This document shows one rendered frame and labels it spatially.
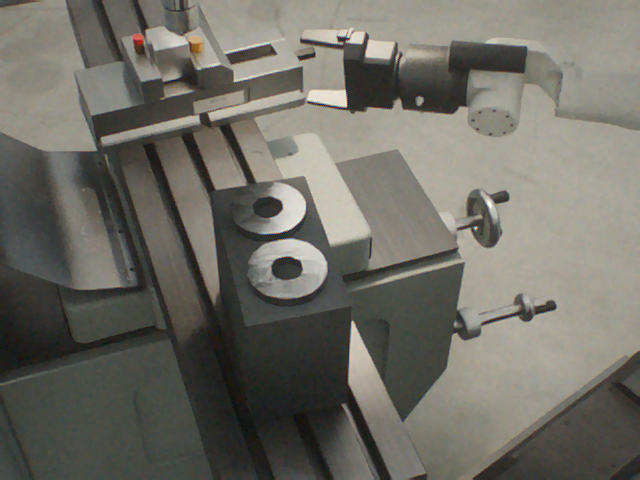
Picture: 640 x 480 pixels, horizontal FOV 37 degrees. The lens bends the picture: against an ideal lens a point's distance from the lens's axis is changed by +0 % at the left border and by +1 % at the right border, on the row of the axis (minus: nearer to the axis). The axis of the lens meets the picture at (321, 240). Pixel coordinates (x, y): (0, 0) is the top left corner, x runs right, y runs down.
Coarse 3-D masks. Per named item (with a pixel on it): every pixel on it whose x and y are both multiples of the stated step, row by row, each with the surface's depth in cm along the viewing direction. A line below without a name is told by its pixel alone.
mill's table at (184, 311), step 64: (128, 0) 183; (256, 128) 154; (128, 192) 145; (192, 192) 143; (192, 256) 138; (192, 320) 126; (192, 384) 119; (256, 448) 116; (320, 448) 113; (384, 448) 113
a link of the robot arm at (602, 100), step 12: (588, 72) 122; (600, 72) 122; (588, 84) 120; (600, 84) 120; (612, 84) 120; (624, 84) 120; (636, 84) 119; (588, 96) 120; (600, 96) 120; (612, 96) 120; (624, 96) 120; (636, 96) 119; (588, 108) 121; (600, 108) 121; (612, 108) 120; (624, 108) 120; (636, 108) 119; (576, 120) 124; (588, 120) 123; (600, 120) 122; (612, 120) 122; (624, 120) 121; (636, 120) 120
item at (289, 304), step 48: (240, 192) 114; (288, 192) 115; (240, 240) 111; (288, 240) 109; (240, 288) 106; (288, 288) 104; (336, 288) 106; (240, 336) 110; (288, 336) 105; (336, 336) 107; (288, 384) 111; (336, 384) 114
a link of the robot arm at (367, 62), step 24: (360, 48) 124; (384, 48) 125; (408, 48) 125; (432, 48) 124; (360, 72) 125; (384, 72) 125; (408, 72) 123; (432, 72) 123; (360, 96) 129; (384, 96) 128; (408, 96) 124; (432, 96) 124
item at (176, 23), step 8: (168, 0) 126; (176, 0) 125; (184, 0) 126; (192, 0) 127; (168, 8) 127; (176, 8) 126; (184, 8) 126; (192, 8) 127; (168, 16) 128; (176, 16) 127; (184, 16) 127; (192, 16) 128; (168, 24) 129; (176, 24) 128; (184, 24) 128; (192, 24) 129; (176, 32) 129; (184, 32) 129
